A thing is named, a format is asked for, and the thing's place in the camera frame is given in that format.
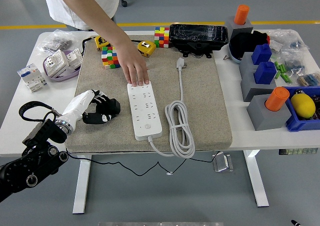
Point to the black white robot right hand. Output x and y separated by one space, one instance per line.
296 223

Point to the blue square peg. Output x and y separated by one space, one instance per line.
261 54
265 73

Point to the grey-brown mat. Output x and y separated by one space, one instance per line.
205 98

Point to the black cloth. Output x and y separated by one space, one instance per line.
243 43

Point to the white table leg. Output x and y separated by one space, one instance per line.
257 183
81 201

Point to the person's right forearm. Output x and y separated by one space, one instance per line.
100 18

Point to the light blue round base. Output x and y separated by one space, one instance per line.
235 58

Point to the orange cylinder peg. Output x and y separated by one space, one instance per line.
241 13
276 99

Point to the large clear parts bag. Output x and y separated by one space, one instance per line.
287 39

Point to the white socket panel round holes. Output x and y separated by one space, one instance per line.
55 62

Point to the clear bag grey screws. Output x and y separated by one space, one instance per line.
58 41

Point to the white circuit breaker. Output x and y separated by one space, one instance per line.
32 77

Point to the white wall socket panel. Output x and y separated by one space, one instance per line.
73 58

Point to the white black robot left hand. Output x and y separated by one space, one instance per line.
80 103

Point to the small red object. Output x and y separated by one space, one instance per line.
268 39

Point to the grey peg holder block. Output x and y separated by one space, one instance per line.
250 86
265 118
246 61
246 27

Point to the person's right hand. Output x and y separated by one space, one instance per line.
136 68

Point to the yellow tape measure black label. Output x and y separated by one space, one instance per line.
101 41

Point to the black plastic-wrapped device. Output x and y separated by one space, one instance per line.
197 36

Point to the small green cylinder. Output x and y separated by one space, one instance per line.
282 68
276 65
278 75
283 76
288 79

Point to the multicolour puzzle cube tower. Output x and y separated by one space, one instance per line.
161 37
110 59

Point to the clear bag blue connectors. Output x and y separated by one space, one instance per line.
295 66

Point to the yellow lemon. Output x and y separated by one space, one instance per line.
302 106

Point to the white power strip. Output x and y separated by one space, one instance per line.
145 111

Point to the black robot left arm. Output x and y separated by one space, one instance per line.
37 158

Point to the black penguin toy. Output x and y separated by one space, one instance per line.
298 92

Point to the clear bag of resistors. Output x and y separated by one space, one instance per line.
308 79

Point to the table control panel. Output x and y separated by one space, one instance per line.
297 151

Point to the blue plastic bin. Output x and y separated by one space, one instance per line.
300 126

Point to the silver metal bracket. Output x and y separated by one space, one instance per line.
222 163

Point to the yellow tape measure silver clip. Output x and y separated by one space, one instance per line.
147 48

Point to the purple tray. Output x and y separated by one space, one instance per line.
62 77

